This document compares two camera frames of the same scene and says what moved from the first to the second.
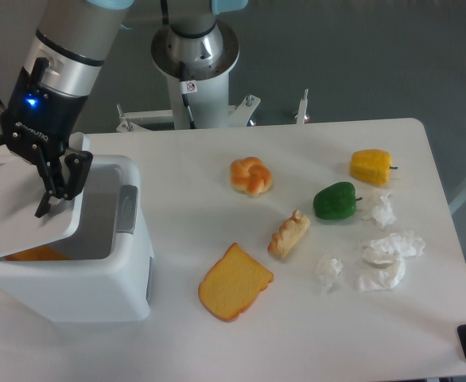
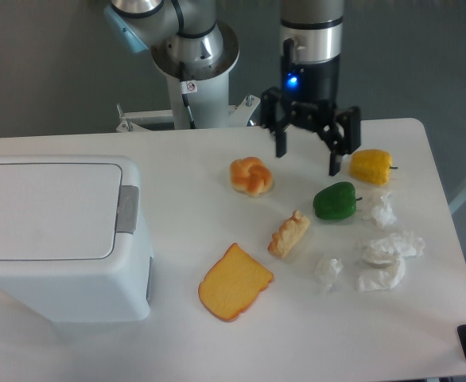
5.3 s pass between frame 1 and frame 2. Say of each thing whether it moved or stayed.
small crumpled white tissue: stayed
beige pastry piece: stayed
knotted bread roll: stayed
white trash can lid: moved
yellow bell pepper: stayed
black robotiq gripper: moved
